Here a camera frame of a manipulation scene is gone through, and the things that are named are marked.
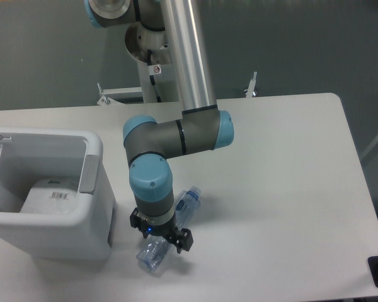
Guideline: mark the white plastic packaging bag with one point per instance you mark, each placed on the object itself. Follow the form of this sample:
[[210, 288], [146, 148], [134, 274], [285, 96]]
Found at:
[[52, 196]]

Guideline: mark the white pedestal base frame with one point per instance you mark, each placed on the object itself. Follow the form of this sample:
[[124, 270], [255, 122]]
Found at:
[[134, 95]]

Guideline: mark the white open trash can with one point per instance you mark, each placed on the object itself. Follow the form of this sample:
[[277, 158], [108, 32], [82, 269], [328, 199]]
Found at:
[[28, 155]]

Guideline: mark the crushed clear plastic bottle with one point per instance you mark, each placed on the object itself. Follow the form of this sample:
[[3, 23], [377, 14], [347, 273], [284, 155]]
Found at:
[[155, 250]]

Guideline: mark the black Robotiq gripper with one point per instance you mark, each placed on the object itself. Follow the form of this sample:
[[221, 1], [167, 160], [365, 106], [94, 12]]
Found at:
[[181, 239]]

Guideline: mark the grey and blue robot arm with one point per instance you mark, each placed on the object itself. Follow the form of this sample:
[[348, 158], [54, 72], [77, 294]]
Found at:
[[203, 126]]

